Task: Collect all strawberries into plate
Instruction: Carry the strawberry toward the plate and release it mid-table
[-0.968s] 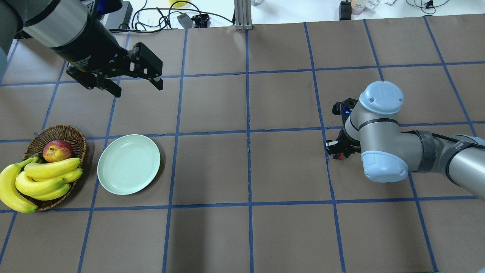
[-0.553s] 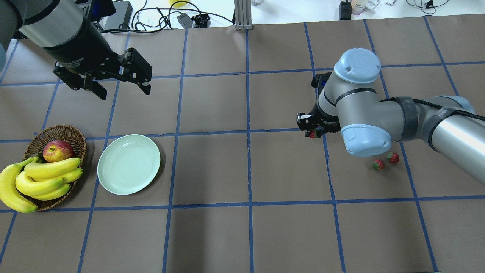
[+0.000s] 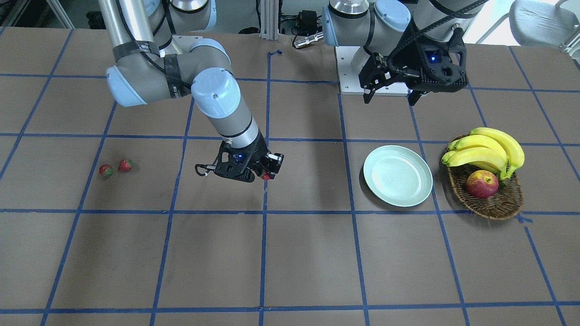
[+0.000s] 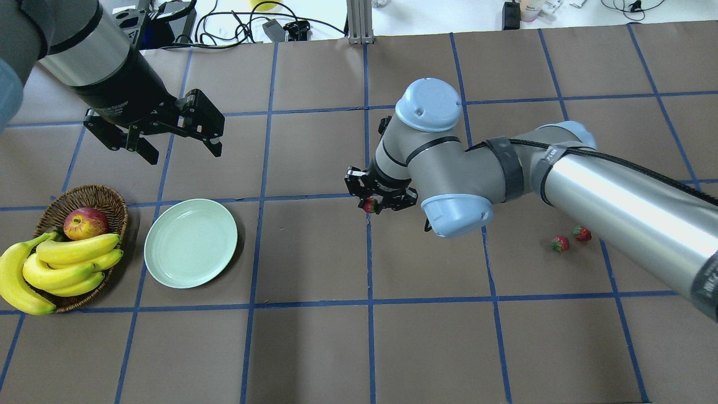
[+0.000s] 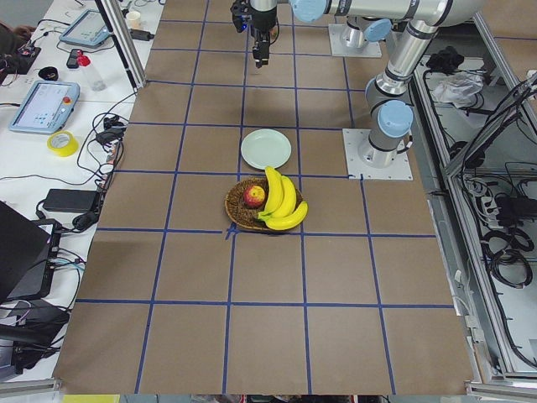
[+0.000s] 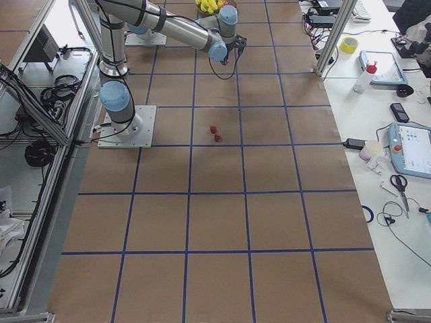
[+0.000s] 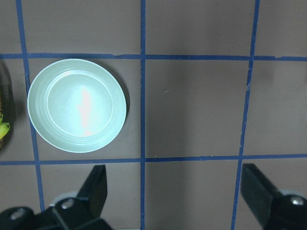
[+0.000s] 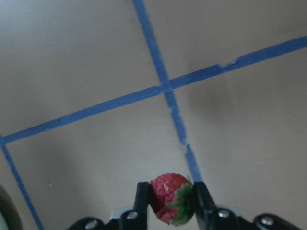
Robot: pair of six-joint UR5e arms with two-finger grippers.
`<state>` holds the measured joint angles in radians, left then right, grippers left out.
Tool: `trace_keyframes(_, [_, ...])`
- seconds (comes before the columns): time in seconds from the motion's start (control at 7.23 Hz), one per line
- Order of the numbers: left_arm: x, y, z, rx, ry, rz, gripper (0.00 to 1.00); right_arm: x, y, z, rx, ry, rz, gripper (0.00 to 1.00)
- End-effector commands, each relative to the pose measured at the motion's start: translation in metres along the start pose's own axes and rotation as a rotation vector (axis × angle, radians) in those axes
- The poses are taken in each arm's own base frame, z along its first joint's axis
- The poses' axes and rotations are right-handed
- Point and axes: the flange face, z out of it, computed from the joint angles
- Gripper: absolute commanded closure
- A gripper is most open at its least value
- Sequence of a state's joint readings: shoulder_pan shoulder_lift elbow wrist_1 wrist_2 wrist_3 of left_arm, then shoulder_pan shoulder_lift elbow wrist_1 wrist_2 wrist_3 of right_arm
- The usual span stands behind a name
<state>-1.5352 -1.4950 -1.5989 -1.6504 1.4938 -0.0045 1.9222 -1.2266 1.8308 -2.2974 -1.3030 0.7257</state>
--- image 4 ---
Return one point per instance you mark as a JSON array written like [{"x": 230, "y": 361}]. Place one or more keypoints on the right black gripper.
[{"x": 383, "y": 186}]

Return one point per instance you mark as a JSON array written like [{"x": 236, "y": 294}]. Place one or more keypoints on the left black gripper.
[{"x": 128, "y": 92}]

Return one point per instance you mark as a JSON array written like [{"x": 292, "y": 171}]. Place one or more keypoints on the strawberry one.
[{"x": 370, "y": 206}]

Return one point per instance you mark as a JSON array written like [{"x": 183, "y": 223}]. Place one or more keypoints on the strawberry three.
[{"x": 560, "y": 243}]

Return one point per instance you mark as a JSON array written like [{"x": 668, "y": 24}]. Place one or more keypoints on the strawberry two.
[{"x": 581, "y": 233}]

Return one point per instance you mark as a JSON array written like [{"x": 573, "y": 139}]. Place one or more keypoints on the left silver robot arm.
[{"x": 83, "y": 46}]

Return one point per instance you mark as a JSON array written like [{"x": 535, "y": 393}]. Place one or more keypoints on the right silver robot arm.
[{"x": 668, "y": 228}]

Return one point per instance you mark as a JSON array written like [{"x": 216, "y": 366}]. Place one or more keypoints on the light green plate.
[{"x": 190, "y": 243}]

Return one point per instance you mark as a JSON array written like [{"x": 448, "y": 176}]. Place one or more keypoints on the red apple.
[{"x": 85, "y": 223}]

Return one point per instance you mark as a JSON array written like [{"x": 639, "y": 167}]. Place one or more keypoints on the black power adapter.
[{"x": 275, "y": 32}]

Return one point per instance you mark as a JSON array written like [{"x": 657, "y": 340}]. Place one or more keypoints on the yellow banana bunch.
[{"x": 35, "y": 270}]

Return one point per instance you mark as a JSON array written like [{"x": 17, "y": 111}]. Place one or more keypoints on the aluminium frame post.
[{"x": 359, "y": 19}]

